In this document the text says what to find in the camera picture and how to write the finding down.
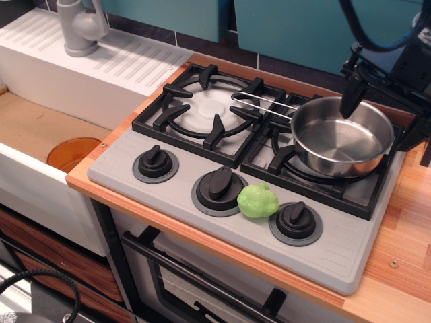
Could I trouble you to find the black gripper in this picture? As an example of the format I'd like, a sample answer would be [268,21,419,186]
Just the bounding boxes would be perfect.
[340,11,430,152]

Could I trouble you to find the stainless steel pan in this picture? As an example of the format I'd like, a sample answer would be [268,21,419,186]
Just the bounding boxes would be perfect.
[232,91,395,178]

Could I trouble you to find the green toy cauliflower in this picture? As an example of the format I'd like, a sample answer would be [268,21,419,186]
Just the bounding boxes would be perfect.
[237,182,280,219]

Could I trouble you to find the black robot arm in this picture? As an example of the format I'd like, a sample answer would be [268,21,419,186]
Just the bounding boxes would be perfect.
[340,1,430,151]

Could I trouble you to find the black right stove knob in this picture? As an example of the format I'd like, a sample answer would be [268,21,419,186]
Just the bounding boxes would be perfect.
[269,201,323,247]

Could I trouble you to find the black stove knob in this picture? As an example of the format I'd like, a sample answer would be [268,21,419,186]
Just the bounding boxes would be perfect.
[191,166,248,217]
[269,201,323,247]
[132,145,179,184]

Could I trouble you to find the grey toy stove top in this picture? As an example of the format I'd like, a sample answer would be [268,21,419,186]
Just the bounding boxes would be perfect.
[87,87,411,297]

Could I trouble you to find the black middle stove knob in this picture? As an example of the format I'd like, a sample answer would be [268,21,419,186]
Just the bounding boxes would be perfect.
[191,166,248,217]

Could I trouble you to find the black left stove knob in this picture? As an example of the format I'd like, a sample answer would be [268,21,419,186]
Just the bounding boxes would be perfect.
[132,145,179,184]

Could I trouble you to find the black right burner grate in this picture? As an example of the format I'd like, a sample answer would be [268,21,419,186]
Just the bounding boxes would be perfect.
[241,94,404,220]

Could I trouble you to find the black burner grate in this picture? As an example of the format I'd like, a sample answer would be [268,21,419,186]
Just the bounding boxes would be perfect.
[132,64,286,168]
[241,94,404,220]

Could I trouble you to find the black left burner grate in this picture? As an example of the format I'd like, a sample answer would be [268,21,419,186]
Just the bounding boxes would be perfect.
[132,64,286,168]

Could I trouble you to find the oven door with window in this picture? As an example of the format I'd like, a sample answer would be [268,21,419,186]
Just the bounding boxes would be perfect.
[113,213,348,322]

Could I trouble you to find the grey toy faucet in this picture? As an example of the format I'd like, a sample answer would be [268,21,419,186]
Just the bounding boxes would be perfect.
[57,0,109,57]

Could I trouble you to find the wooden drawer fronts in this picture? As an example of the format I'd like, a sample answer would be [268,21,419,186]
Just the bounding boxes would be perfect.
[1,206,132,322]

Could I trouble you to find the black oven door handle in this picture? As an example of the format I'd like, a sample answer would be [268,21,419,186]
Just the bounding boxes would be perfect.
[121,227,286,322]

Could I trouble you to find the black braided cable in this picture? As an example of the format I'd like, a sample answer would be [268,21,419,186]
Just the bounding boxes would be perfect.
[0,268,81,323]

